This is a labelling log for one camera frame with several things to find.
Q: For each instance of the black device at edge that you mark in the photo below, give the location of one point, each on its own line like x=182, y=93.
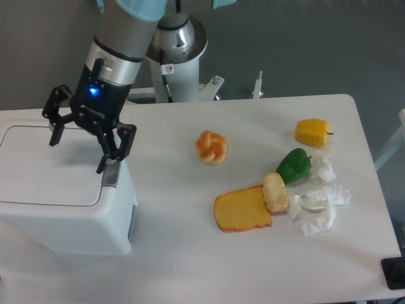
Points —
x=393, y=270

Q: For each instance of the green bell pepper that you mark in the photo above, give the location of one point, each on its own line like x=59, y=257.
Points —
x=296, y=165

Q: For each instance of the pale fried patty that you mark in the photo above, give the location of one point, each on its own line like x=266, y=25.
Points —
x=275, y=193

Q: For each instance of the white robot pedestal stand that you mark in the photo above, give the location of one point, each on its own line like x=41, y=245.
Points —
x=174, y=57

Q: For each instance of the white trash can lid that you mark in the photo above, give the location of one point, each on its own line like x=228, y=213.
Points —
x=35, y=173

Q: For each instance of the crumpled white tissue lower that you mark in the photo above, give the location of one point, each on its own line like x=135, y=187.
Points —
x=318, y=206

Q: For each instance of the crumpled white tissue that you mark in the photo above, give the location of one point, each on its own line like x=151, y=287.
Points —
x=322, y=169
x=318, y=206

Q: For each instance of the orange toast slice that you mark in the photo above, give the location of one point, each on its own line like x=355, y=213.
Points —
x=242, y=210

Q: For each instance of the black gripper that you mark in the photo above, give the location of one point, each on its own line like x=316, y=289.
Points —
x=96, y=108

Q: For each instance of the knotted bread roll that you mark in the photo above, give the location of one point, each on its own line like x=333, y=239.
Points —
x=211, y=147

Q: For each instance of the yellow bell pepper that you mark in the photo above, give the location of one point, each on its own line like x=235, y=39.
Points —
x=313, y=132

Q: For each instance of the crumpled white tissue upper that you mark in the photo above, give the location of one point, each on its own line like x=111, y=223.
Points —
x=322, y=169

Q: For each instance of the white plastic trash can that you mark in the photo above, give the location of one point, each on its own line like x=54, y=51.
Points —
x=100, y=229

